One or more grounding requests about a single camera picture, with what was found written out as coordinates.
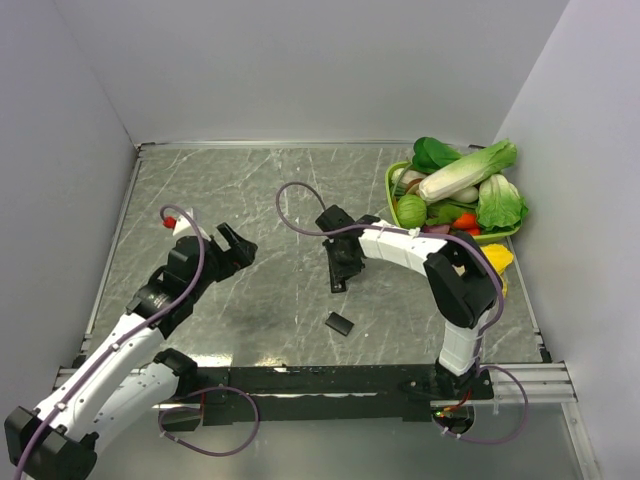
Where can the green leafy lettuce toy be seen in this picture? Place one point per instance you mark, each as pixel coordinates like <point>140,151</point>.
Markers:
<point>500,205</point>

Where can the aluminium frame rail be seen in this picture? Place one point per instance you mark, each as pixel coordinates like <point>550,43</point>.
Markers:
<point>512,383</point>

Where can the black battery compartment cover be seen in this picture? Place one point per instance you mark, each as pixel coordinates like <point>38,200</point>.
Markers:
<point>339,324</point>

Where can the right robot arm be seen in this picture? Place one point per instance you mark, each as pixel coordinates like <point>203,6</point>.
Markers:
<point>458,273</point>

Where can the yellow cabbage toy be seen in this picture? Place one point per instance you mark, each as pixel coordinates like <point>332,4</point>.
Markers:
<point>500,258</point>

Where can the dark green spinach toy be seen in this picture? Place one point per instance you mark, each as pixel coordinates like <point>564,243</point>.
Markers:
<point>431,155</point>

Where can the orange carrot toy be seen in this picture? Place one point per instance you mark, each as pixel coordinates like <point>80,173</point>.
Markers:
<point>466,221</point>

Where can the white radish toy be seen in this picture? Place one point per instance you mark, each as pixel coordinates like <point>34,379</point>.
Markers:
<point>467,195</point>

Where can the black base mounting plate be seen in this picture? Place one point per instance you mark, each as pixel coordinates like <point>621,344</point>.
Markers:
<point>226,395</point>

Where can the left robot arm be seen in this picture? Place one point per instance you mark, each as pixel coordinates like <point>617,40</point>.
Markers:
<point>62,436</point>

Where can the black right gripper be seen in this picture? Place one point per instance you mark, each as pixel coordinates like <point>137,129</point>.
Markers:
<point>353,269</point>

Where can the large napa cabbage toy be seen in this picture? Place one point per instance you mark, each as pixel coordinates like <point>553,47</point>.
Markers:
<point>467,171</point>

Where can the round green cabbage toy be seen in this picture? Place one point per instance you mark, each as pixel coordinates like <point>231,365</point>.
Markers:
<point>411,211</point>

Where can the purple onion toy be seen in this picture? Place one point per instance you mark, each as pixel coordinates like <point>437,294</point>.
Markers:
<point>436,229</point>

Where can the black remote control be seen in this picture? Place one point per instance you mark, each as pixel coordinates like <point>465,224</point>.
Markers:
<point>339,260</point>

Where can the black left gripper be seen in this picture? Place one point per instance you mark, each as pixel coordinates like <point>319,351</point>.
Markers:
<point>239,255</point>

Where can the white mushroom toy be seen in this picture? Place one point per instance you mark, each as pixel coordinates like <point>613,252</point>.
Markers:
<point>402,178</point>

